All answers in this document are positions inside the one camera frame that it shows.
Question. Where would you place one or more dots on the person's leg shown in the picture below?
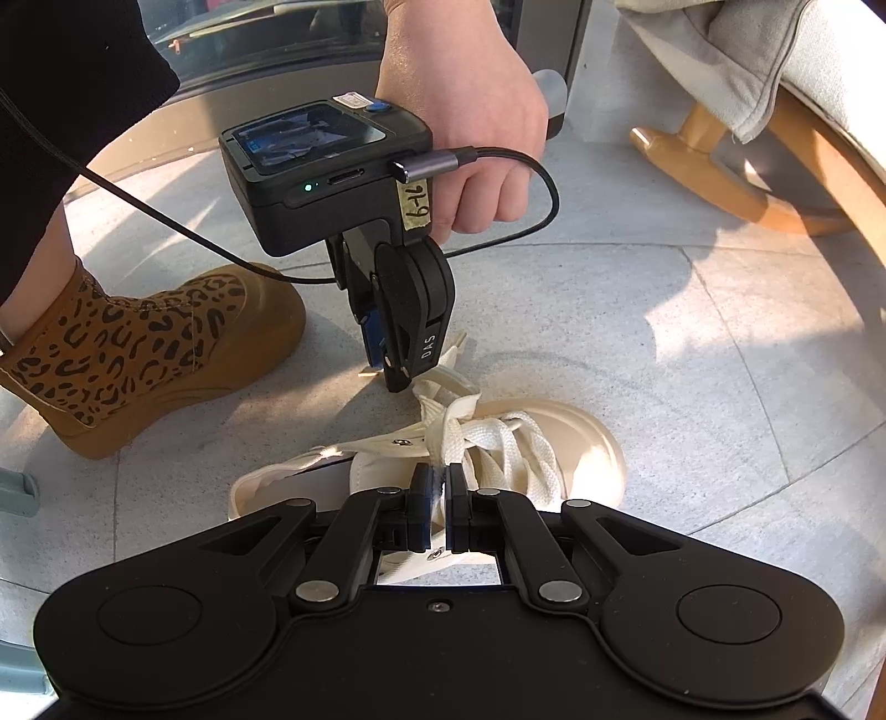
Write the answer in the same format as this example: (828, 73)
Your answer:
(34, 277)

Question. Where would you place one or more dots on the tan leopard print boot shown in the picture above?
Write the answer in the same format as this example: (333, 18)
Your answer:
(242, 332)

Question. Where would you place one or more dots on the wooden rocking chair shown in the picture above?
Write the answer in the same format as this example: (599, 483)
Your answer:
(706, 173)

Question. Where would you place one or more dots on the person's left hand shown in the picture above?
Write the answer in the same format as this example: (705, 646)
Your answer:
(471, 97)

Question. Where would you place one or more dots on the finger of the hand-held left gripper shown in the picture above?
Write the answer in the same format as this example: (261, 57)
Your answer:
(370, 339)
(412, 346)

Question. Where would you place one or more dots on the person's black garment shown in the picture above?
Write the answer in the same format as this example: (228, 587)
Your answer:
(69, 104)

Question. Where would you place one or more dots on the dark framed glass door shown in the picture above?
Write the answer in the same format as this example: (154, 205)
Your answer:
(277, 69)

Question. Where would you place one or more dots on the cream canvas shoe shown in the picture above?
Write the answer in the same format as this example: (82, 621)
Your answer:
(588, 457)

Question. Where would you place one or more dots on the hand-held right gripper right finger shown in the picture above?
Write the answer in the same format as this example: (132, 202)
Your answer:
(457, 512)

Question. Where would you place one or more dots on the pale green plastic object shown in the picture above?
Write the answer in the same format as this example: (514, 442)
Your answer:
(17, 491)

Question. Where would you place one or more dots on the white seat cushion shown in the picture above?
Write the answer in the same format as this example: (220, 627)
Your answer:
(844, 83)

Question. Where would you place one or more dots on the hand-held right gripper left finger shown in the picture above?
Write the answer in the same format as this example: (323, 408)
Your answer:
(421, 512)

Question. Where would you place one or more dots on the beige fleece cloth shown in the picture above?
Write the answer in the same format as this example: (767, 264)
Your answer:
(713, 55)

